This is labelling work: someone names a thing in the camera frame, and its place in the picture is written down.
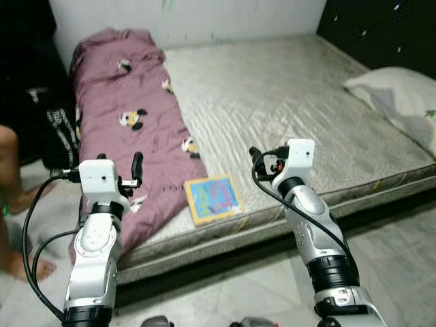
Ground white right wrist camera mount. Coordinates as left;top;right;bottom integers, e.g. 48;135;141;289
271;139;316;193

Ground white pillow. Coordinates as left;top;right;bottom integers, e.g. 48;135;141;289
343;66;436;157

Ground black tufted headboard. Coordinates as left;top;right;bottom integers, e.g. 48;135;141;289
317;0;436;79

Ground black bag with white print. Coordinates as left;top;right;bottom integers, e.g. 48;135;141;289
24;85;81;171

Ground black left wrist camera cable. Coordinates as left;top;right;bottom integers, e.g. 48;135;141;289
22;170;81;321

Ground grey robot leg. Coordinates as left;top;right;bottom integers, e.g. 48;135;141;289
228;317;280;327
140;315;174;327

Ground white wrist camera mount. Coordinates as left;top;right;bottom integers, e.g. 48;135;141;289
78;159;129;213
271;139;316;193

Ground person's bare legs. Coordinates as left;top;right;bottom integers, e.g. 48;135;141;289
0;125;59;283

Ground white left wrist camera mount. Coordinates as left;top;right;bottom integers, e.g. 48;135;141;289
78;159;129;213

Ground grey left robot leg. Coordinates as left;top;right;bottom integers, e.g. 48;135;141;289
140;315;174;327

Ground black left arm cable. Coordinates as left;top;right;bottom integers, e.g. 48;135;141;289
31;228;82;300

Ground grey right robot leg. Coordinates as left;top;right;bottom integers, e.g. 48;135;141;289
228;317;280;327

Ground pink cartoon print blanket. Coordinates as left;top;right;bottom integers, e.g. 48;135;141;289
69;27;208;263

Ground colourful yellow-edged book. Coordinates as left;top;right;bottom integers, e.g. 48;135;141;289
184;176;246;227

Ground white quilted mattress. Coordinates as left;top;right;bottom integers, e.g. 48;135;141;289
112;34;436;283

